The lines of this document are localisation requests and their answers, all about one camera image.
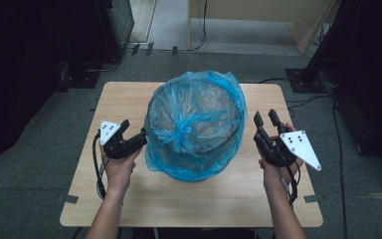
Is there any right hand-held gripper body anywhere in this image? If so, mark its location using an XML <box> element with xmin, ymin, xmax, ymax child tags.
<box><xmin>253</xmin><ymin>122</ymin><xmax>323</xmax><ymax>172</ymax></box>

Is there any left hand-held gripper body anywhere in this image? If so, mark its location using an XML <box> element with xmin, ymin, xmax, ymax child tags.
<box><xmin>98</xmin><ymin>120</ymin><xmax>144</xmax><ymax>160</ymax></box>

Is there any black mesh trash bin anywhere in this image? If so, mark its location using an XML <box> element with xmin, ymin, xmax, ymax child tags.
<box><xmin>147</xmin><ymin>78</ymin><xmax>243</xmax><ymax>182</ymax></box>

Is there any bin with blue plastic bag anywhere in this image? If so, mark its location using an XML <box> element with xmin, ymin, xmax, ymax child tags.
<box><xmin>143</xmin><ymin>70</ymin><xmax>249</xmax><ymax>183</ymax></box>

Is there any person's left hand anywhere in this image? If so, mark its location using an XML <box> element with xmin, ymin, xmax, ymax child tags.
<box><xmin>100</xmin><ymin>144</ymin><xmax>143</xmax><ymax>197</ymax></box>

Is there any person's right hand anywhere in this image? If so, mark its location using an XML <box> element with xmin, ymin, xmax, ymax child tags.
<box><xmin>258</xmin><ymin>121</ymin><xmax>304</xmax><ymax>195</ymax></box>

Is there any black stand base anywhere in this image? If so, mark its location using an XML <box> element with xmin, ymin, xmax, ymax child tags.
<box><xmin>57</xmin><ymin>60</ymin><xmax>101</xmax><ymax>90</ymax></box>
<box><xmin>285</xmin><ymin>67</ymin><xmax>333</xmax><ymax>95</ymax></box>

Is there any grey tape strip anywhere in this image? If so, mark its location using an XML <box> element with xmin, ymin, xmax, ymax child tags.
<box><xmin>302</xmin><ymin>194</ymin><xmax>326</xmax><ymax>204</ymax></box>
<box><xmin>56</xmin><ymin>193</ymin><xmax>81</xmax><ymax>205</ymax></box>

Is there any black cabinet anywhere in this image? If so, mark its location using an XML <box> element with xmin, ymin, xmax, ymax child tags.
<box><xmin>94</xmin><ymin>0</ymin><xmax>136</xmax><ymax>62</ymax></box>

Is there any wooden partition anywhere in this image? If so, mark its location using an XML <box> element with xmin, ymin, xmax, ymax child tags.
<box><xmin>187</xmin><ymin>0</ymin><xmax>343</xmax><ymax>56</ymax></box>

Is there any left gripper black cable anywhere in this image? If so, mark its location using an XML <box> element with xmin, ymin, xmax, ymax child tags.
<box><xmin>92</xmin><ymin>130</ymin><xmax>108</xmax><ymax>201</ymax></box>

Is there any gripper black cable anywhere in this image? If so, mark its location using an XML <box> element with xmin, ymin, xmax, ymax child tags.
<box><xmin>92</xmin><ymin>130</ymin><xmax>108</xmax><ymax>201</ymax></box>
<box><xmin>278</xmin><ymin>145</ymin><xmax>301</xmax><ymax>206</ymax></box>

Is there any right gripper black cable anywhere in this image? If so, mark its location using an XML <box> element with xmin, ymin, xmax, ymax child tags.
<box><xmin>278</xmin><ymin>145</ymin><xmax>301</xmax><ymax>206</ymax></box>

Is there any black floor cable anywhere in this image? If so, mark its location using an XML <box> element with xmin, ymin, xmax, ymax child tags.
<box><xmin>85</xmin><ymin>57</ymin><xmax>123</xmax><ymax>74</ymax></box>
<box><xmin>331</xmin><ymin>98</ymin><xmax>348</xmax><ymax>239</ymax></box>
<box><xmin>187</xmin><ymin>0</ymin><xmax>209</xmax><ymax>53</ymax></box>

